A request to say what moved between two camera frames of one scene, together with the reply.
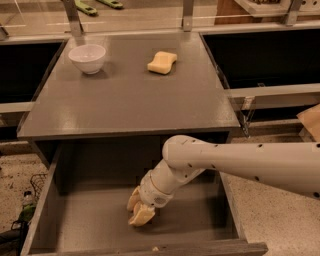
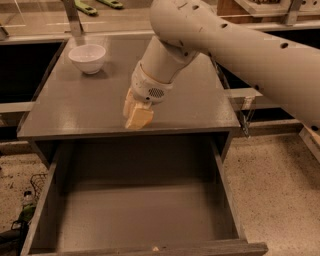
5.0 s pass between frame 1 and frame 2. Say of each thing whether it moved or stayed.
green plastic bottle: stayed
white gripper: moved
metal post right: stayed
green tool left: stayed
